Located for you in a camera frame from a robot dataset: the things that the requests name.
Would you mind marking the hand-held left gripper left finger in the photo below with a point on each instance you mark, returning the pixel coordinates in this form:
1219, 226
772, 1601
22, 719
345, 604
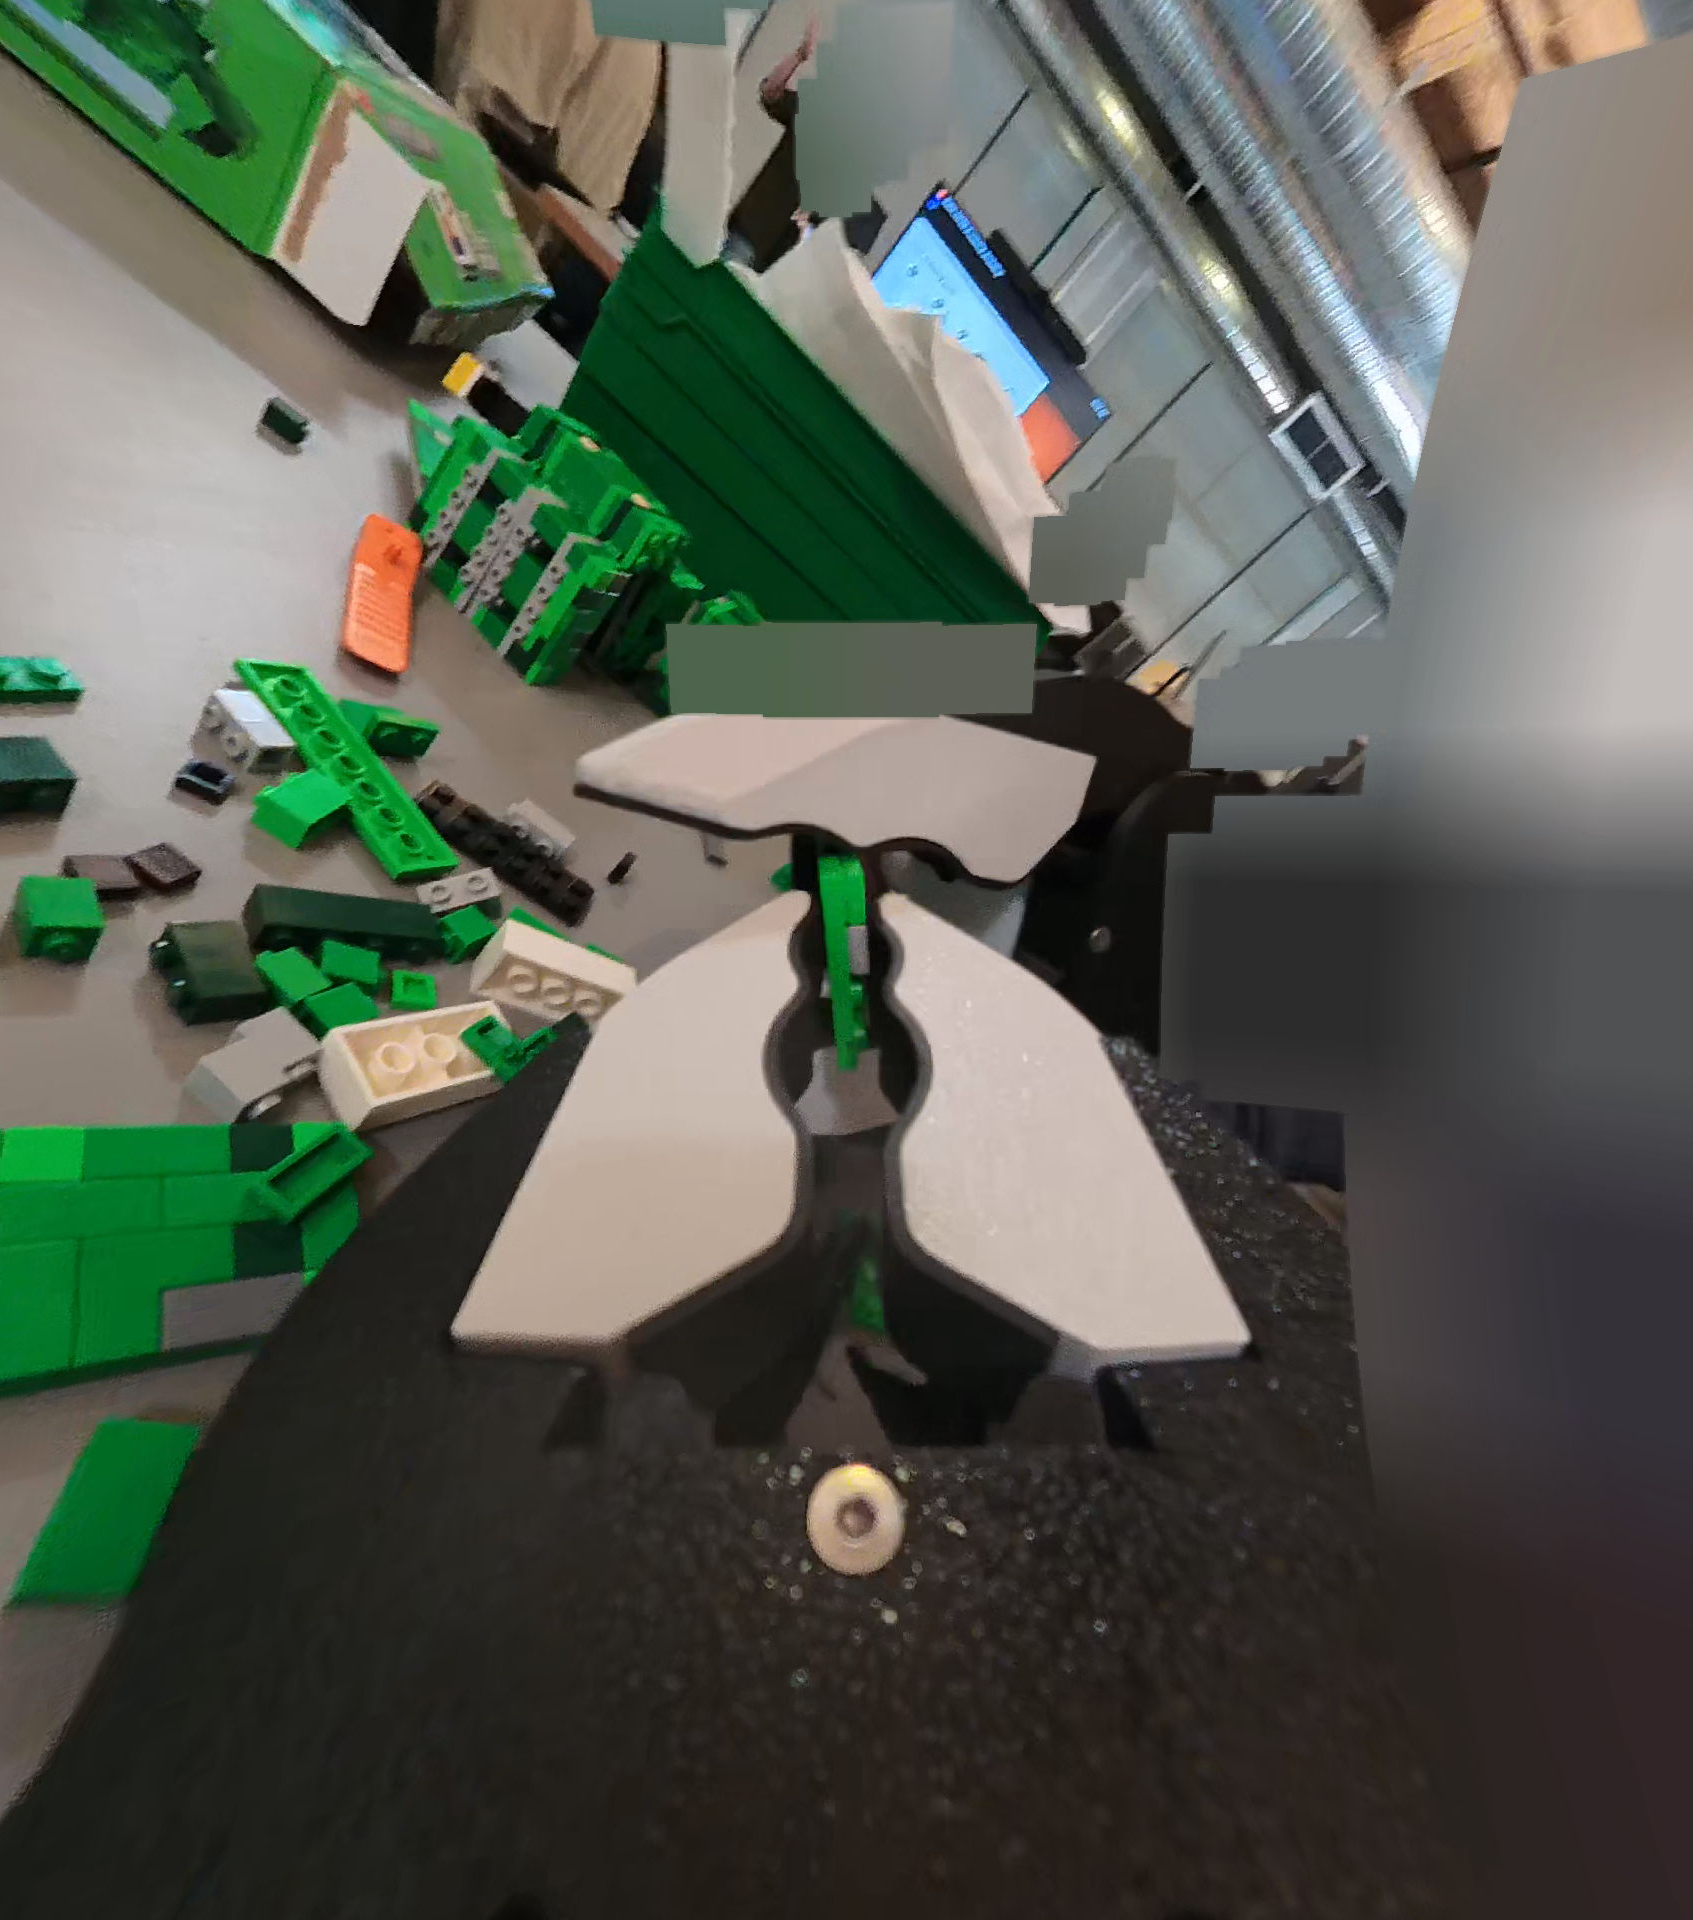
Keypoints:
637, 1171

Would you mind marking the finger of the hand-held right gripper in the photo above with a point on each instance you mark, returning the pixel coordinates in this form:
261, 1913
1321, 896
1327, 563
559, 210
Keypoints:
848, 773

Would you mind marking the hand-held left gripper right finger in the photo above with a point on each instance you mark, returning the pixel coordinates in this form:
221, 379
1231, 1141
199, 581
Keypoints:
1057, 1184

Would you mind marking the green plate assembly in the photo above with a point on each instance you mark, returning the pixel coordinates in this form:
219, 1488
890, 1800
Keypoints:
839, 931

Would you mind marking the white studded brick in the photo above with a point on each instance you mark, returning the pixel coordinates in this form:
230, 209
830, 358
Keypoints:
553, 972
405, 1065

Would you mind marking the small light grey brick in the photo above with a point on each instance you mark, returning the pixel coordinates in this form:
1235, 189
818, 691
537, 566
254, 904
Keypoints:
542, 829

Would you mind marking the small grey plate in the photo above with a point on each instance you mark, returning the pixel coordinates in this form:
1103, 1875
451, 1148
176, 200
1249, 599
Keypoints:
459, 890

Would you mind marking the black studded plate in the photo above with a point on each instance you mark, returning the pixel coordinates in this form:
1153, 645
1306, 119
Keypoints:
487, 840

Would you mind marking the green plastic bin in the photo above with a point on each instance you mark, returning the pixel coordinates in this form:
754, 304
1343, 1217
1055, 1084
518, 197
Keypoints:
728, 421

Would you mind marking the long dark green brick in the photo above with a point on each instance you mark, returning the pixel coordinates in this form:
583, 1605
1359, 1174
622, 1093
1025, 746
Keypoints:
345, 918

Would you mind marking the green brick model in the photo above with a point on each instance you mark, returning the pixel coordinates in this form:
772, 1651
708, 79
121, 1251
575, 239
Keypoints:
531, 540

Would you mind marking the crumpled white paper bag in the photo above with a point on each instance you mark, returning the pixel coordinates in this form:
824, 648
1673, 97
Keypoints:
907, 360

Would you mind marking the green perforated plate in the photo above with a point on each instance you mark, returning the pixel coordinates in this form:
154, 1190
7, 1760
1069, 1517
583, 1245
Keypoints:
352, 773

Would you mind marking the lit computer monitor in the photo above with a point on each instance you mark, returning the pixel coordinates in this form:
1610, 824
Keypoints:
981, 300

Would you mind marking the green slope brick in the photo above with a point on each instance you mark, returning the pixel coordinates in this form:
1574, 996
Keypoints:
298, 811

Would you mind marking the orange brick separator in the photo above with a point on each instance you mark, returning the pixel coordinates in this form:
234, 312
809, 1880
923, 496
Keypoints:
381, 601

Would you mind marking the yellow black small tool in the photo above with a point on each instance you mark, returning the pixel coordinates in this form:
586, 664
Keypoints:
459, 375

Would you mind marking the green mosaic tile plate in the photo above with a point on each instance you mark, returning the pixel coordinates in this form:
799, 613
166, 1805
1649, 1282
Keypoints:
66, 1260

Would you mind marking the green rectangular plate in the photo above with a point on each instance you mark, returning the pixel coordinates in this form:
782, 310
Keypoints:
104, 1515

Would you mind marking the torn white paper strip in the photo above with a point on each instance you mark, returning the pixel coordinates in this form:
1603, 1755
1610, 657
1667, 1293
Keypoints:
700, 151

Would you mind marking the small dark green brick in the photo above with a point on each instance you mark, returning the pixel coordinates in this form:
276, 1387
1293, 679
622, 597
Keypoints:
285, 423

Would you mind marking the green toy set box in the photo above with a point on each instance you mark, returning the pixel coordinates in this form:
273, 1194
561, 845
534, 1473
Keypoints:
261, 90

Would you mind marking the small green frame tile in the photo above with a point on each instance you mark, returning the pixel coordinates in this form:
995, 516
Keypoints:
413, 991

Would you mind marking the green frame piece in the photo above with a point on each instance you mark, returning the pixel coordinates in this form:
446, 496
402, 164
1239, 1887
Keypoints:
314, 1173

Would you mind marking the small black frame tile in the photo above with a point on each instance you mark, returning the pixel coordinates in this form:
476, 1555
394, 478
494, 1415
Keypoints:
203, 778

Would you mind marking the large silver air duct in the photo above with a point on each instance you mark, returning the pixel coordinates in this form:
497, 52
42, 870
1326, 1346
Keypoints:
1282, 180

